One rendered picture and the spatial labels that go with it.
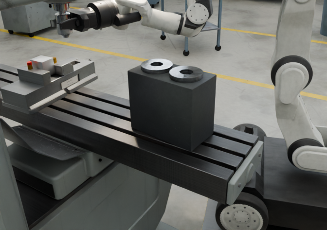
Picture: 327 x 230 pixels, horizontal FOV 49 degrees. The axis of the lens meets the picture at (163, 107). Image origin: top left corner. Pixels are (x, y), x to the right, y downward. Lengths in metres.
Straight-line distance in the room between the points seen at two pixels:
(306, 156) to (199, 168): 0.67
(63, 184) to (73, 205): 0.10
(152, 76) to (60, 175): 0.41
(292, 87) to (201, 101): 0.50
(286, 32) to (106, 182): 0.81
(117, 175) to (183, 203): 0.96
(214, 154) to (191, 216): 1.22
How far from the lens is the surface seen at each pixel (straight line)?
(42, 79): 1.26
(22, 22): 5.77
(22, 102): 1.25
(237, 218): 1.47
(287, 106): 1.39
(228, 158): 0.96
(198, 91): 0.90
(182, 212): 2.18
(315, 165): 1.52
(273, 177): 1.56
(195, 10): 1.27
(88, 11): 1.19
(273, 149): 1.73
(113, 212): 1.42
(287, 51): 1.35
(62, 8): 1.15
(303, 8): 1.28
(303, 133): 1.49
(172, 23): 1.27
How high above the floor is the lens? 1.51
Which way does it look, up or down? 28 degrees down
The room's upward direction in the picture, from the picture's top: 1 degrees counter-clockwise
